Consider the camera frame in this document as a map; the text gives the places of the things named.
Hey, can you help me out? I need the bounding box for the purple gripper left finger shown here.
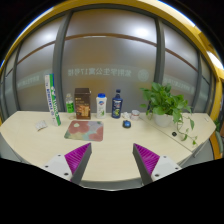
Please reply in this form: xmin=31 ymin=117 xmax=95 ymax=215
xmin=42 ymin=142 xmax=93 ymax=185

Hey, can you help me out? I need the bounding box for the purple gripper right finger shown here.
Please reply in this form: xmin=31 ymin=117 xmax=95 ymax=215
xmin=132 ymin=143 xmax=183 ymax=186

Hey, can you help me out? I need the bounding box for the floral pastel mouse pad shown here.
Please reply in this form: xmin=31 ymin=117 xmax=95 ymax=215
xmin=64 ymin=120 xmax=103 ymax=141

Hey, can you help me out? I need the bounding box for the blue black computer mouse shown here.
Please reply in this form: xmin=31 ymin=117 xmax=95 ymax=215
xmin=122 ymin=120 xmax=131 ymax=129

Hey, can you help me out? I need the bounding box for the white plant pot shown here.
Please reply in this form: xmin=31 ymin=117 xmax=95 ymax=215
xmin=153 ymin=114 xmax=172 ymax=127

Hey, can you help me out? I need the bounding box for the small white red jar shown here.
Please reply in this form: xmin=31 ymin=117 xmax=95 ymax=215
xmin=130 ymin=110 xmax=140 ymax=121

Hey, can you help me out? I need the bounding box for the white blister pack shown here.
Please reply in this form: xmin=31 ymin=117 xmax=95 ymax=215
xmin=35 ymin=120 xmax=48 ymax=131

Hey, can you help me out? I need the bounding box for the small white crumpled object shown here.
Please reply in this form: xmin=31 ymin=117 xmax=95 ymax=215
xmin=122 ymin=112 xmax=130 ymax=119

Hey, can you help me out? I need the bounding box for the clear green-label plastic bottle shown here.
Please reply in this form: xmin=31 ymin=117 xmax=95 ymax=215
xmin=66 ymin=93 xmax=75 ymax=120

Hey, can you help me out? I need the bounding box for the green pothos plant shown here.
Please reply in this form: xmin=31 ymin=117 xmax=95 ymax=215
xmin=140 ymin=82 xmax=197 ymax=146

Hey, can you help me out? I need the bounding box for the white bottle blue cap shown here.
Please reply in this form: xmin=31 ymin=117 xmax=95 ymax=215
xmin=96 ymin=93 xmax=107 ymax=118

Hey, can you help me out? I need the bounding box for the brown cardboard box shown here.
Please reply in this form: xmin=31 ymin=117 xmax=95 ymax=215
xmin=74 ymin=88 xmax=91 ymax=119

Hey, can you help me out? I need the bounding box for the dark blue bottle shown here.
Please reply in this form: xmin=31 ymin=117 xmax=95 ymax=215
xmin=112 ymin=89 xmax=123 ymax=119

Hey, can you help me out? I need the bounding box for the green white shuttlecock tube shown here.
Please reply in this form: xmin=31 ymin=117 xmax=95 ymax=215
xmin=45 ymin=74 xmax=61 ymax=126

